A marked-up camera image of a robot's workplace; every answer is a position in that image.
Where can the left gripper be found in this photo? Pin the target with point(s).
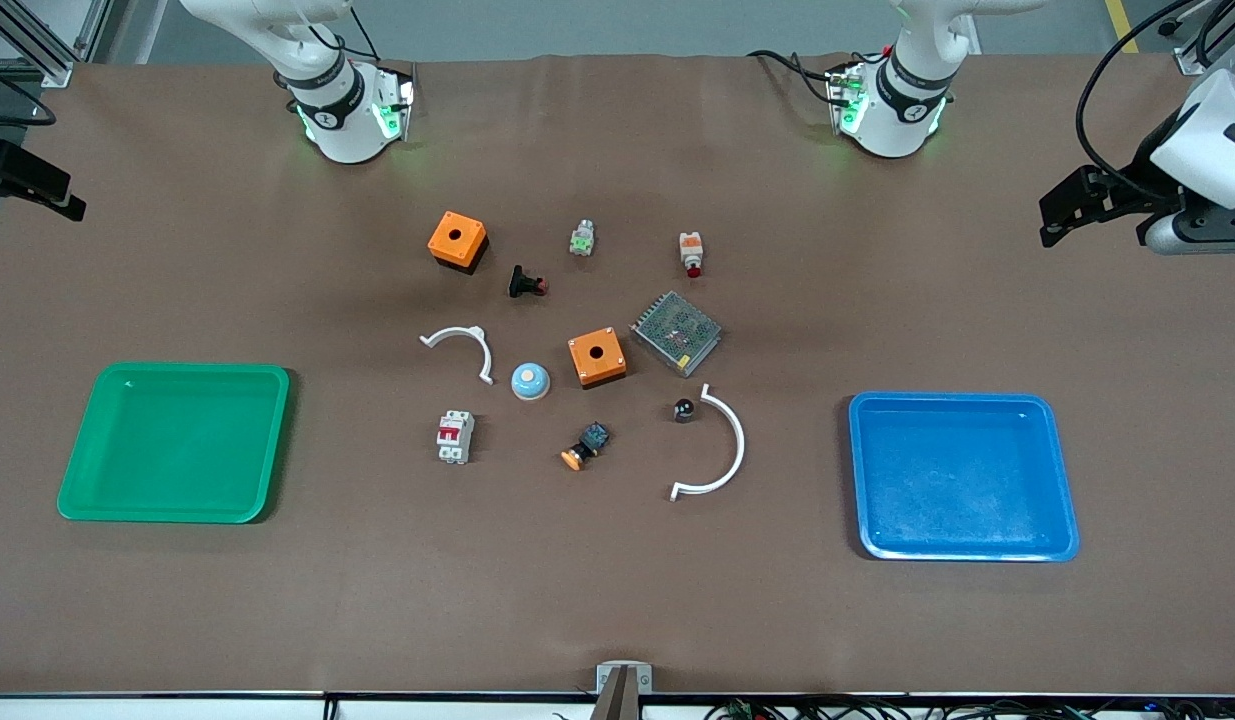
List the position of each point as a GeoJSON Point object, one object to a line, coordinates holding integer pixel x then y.
{"type": "Point", "coordinates": [1143, 166]}

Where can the small black knob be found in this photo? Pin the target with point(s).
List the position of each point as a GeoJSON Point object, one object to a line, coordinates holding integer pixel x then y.
{"type": "Point", "coordinates": [684, 409]}

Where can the white circuit breaker red switch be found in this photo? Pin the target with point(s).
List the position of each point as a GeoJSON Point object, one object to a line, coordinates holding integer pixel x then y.
{"type": "Point", "coordinates": [455, 436]}

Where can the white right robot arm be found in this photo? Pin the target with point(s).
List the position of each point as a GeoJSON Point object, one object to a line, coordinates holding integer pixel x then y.
{"type": "Point", "coordinates": [342, 120]}

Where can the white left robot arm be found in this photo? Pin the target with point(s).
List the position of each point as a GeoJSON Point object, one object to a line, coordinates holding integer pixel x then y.
{"type": "Point", "coordinates": [892, 125]}

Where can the blue plastic tray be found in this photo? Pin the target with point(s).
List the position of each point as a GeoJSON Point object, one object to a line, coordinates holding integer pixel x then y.
{"type": "Point", "coordinates": [1007, 450]}

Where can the green plastic tray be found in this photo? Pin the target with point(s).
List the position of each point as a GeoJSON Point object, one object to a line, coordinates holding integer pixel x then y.
{"type": "Point", "coordinates": [177, 445]}

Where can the orange button box black base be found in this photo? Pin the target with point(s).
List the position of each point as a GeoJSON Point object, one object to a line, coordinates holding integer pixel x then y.
{"type": "Point", "coordinates": [455, 250]}

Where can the large white curved clamp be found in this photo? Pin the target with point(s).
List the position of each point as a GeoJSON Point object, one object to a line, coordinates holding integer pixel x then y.
{"type": "Point", "coordinates": [740, 440]}

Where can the small white curved clamp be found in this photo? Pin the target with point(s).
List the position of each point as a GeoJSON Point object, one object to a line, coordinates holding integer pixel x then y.
{"type": "Point", "coordinates": [467, 331]}

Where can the metal mesh power supply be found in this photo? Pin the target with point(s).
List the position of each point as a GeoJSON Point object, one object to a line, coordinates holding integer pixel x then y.
{"type": "Point", "coordinates": [677, 333]}

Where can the black push button red tip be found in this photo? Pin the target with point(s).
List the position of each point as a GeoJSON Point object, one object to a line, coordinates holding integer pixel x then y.
{"type": "Point", "coordinates": [522, 282]}

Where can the light blue dome buzzer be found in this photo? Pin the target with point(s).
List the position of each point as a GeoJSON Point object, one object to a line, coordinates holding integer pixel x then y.
{"type": "Point", "coordinates": [530, 383]}

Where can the all orange button box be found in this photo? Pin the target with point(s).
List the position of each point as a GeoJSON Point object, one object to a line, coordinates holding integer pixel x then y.
{"type": "Point", "coordinates": [605, 368]}

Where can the orange cap button blue body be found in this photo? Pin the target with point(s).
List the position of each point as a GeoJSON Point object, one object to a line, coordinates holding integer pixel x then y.
{"type": "Point", "coordinates": [593, 438]}

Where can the aluminium frame profile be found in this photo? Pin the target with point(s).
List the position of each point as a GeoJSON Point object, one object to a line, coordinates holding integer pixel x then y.
{"type": "Point", "coordinates": [1202, 45]}
{"type": "Point", "coordinates": [37, 45]}

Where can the white orange switch red button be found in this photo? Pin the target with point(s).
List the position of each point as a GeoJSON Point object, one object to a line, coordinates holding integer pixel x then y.
{"type": "Point", "coordinates": [690, 248]}

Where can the grey switch with green block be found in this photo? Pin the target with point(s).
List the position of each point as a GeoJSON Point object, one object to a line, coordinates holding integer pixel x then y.
{"type": "Point", "coordinates": [582, 240]}

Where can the grey metal table bracket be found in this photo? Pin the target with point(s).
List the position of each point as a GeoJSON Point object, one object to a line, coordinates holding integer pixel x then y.
{"type": "Point", "coordinates": [605, 672]}

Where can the brown stand post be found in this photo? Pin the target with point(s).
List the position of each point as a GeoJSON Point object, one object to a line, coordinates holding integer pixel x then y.
{"type": "Point", "coordinates": [617, 700]}

